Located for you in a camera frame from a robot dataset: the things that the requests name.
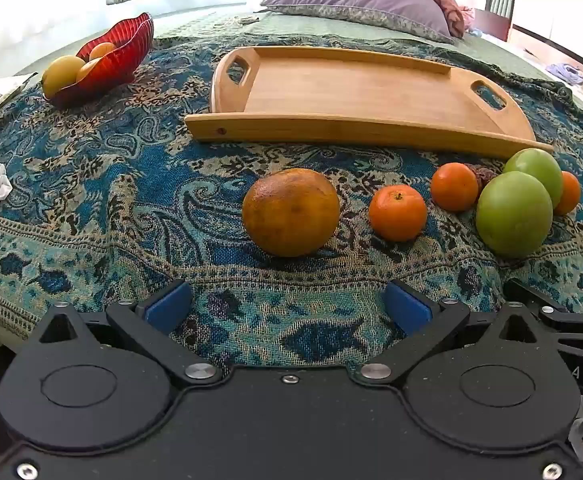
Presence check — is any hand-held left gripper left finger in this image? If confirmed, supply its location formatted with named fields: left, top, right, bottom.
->
left=34, top=280, right=223, bottom=387

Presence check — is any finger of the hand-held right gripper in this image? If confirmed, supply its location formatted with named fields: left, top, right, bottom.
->
left=503, top=277, right=583, bottom=337

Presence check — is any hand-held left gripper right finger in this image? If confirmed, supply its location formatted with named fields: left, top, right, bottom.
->
left=354, top=280, right=548, bottom=387

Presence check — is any mandarin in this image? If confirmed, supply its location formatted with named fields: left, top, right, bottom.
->
left=430, top=162, right=479, bottom=212
left=369, top=185, right=428, bottom=242
left=554, top=171, right=581, bottom=216

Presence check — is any green apple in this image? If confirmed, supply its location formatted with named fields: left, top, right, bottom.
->
left=475, top=171, right=553, bottom=257
left=503, top=148, right=564, bottom=209

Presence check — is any large orange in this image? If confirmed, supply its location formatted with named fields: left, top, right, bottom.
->
left=242, top=169, right=341, bottom=258

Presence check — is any wooden tray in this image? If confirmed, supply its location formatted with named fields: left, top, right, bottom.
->
left=184, top=46, right=555, bottom=160

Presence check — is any blue paisley blanket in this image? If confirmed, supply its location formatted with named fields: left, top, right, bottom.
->
left=0, top=35, right=583, bottom=367

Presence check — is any purple cloth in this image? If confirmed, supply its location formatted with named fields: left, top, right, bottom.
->
left=545, top=62, right=583, bottom=86

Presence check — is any small orange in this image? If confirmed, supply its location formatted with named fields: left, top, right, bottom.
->
left=76, top=58, right=103, bottom=84
left=88, top=42, right=118, bottom=61

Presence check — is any yellow citrus fruit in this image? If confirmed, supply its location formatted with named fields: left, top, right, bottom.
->
left=42, top=55, right=87, bottom=99

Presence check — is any red glass bowl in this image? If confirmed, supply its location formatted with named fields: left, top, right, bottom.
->
left=50, top=12, right=155, bottom=107

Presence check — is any wooden headboard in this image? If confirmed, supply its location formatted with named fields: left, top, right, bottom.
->
left=470, top=7, right=513, bottom=42

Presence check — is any stack of papers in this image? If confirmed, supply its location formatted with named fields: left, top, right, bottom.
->
left=0, top=72, right=38, bottom=130

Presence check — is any green quilted bedspread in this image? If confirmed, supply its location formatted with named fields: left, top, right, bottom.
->
left=154, top=7, right=583, bottom=113

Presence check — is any white sheer curtain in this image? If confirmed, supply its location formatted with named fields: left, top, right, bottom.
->
left=0, top=0, right=272, bottom=73

